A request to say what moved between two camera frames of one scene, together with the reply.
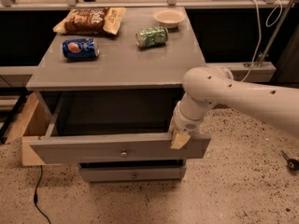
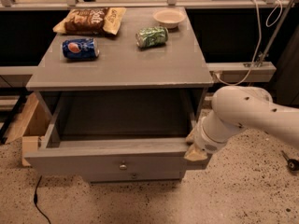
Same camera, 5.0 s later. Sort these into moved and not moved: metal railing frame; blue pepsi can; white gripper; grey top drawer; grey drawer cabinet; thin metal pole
Moved: grey top drawer; white gripper
Not moved: thin metal pole; blue pepsi can; grey drawer cabinet; metal railing frame
